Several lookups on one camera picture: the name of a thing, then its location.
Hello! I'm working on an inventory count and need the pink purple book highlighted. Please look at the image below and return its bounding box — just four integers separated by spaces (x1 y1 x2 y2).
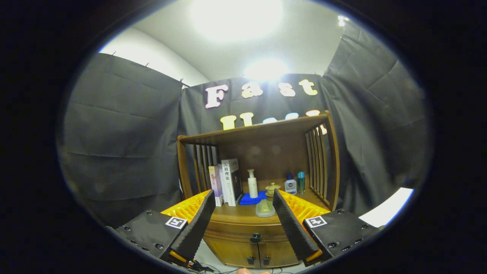
208 165 224 207

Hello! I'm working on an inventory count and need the white table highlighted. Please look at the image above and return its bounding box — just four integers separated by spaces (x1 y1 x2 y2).
359 187 414 228

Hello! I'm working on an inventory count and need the wooden drawer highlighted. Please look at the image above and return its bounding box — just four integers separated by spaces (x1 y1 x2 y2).
204 221 293 244

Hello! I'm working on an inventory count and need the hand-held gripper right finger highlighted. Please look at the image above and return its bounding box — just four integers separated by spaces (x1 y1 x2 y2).
272 188 382 268

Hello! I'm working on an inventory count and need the black backdrop cloth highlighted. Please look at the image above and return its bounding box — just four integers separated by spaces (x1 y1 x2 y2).
57 21 432 229

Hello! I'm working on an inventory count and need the white bottle with blue cap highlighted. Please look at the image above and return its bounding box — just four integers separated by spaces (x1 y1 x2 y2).
284 174 298 195

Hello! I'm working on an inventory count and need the white book with dark cover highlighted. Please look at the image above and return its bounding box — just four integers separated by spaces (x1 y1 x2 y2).
219 158 243 207

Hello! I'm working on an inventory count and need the pale green handled scrubber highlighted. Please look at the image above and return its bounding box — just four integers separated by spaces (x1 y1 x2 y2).
255 199 276 218

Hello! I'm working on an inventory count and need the folded blue cloth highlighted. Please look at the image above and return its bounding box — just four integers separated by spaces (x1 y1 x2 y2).
239 191 268 206

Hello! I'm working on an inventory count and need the wooden countertop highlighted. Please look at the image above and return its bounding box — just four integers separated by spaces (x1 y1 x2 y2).
207 180 331 225

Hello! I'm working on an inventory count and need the wooden cabinet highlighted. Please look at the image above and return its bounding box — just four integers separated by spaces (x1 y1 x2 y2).
177 110 340 269

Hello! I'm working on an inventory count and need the small ceiling light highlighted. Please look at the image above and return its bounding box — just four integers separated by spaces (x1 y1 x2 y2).
243 59 288 81

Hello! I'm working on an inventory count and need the wooden cabinet door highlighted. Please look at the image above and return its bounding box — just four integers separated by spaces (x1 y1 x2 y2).
258 242 301 267
205 237 261 268

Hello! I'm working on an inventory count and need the white pump bottle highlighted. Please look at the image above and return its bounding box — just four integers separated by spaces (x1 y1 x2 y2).
247 169 259 199

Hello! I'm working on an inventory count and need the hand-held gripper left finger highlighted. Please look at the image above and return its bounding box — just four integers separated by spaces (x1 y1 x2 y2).
114 189 216 267

